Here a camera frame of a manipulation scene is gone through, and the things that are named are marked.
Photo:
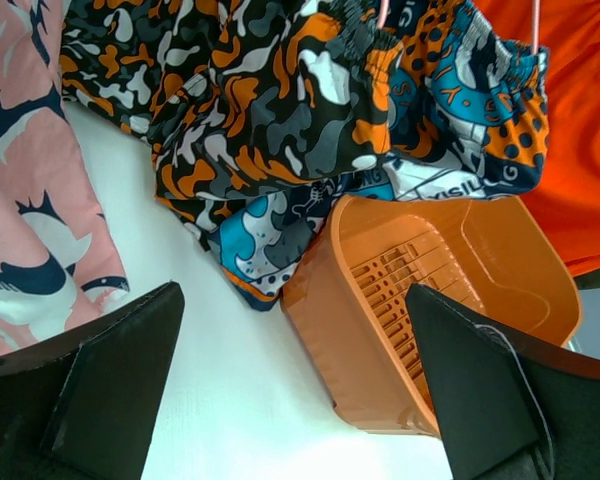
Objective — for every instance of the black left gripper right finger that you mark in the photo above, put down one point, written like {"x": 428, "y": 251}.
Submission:
{"x": 508, "y": 405}

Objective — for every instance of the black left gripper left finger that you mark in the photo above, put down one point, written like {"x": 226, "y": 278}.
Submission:
{"x": 83, "y": 404}

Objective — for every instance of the bright orange shorts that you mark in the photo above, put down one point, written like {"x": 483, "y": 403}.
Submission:
{"x": 566, "y": 204}

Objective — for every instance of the pink shark print shorts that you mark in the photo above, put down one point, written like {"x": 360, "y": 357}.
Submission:
{"x": 59, "y": 267}

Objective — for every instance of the blue orange patterned shorts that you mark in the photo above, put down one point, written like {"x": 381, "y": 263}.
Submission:
{"x": 467, "y": 118}

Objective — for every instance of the orange black camouflage shorts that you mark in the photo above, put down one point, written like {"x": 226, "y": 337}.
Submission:
{"x": 236, "y": 99}

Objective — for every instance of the orange plastic basket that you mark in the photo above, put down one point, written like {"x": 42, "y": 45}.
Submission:
{"x": 346, "y": 298}

